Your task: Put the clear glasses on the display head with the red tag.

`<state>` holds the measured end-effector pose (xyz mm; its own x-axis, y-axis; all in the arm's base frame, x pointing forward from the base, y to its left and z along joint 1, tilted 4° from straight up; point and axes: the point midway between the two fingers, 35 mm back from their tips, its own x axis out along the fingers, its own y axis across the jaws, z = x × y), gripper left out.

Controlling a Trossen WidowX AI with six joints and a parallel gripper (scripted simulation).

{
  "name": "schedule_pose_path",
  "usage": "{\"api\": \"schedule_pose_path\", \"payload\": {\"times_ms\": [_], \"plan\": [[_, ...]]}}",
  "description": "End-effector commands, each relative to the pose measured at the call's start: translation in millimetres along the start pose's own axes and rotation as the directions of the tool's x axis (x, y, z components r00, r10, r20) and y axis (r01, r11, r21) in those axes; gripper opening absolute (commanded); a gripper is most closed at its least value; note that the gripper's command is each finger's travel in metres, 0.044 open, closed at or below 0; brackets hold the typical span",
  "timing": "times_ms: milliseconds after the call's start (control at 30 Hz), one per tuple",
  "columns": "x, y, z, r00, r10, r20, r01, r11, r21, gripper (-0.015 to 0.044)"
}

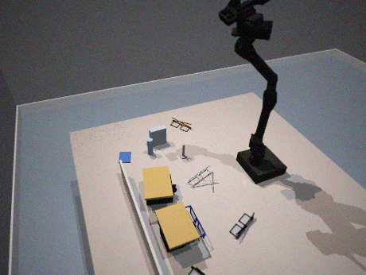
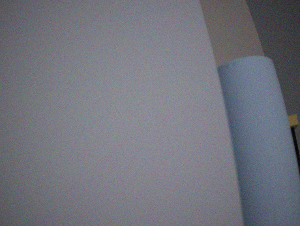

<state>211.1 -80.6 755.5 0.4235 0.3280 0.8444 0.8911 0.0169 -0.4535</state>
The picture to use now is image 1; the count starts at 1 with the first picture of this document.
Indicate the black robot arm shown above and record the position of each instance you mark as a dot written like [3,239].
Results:
[254,27]

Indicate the blue square block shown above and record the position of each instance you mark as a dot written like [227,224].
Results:
[124,157]

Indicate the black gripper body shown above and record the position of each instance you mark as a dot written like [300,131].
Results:
[247,7]

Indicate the blue-grey cylinder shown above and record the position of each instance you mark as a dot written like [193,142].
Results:
[150,146]

